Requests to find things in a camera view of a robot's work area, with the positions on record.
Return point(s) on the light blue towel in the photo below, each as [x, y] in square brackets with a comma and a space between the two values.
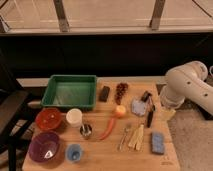
[138, 107]

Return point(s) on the white cylindrical cup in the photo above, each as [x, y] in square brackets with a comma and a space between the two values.
[74, 117]

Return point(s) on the blue sponge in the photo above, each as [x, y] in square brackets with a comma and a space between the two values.
[157, 142]

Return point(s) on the orange carrot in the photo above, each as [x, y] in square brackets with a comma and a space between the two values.
[109, 129]

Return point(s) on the dark red grape bunch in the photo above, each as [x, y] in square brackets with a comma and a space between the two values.
[121, 89]

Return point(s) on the yellow apple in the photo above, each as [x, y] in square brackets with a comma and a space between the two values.
[120, 111]

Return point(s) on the black marker pen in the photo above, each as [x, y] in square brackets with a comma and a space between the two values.
[150, 116]

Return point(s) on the wooden spatula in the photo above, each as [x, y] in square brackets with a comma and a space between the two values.
[137, 138]

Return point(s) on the small metal cup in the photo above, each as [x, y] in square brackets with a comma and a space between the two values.
[86, 131]

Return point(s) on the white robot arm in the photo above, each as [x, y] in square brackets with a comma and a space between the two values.
[187, 81]

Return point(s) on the purple plastic bowl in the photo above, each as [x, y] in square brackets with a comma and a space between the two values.
[44, 147]

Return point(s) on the metal fork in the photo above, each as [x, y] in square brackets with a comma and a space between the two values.
[126, 130]

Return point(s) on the small black clip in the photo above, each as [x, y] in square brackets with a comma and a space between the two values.
[145, 96]

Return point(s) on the small blue cup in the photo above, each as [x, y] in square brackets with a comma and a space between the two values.
[73, 153]

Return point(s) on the black chair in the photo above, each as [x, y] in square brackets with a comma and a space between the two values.
[13, 102]

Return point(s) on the orange plastic bowl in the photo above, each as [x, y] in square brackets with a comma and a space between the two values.
[48, 119]

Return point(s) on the green plastic tray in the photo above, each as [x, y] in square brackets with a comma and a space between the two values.
[70, 91]

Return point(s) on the black rectangular block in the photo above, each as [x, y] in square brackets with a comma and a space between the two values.
[104, 94]

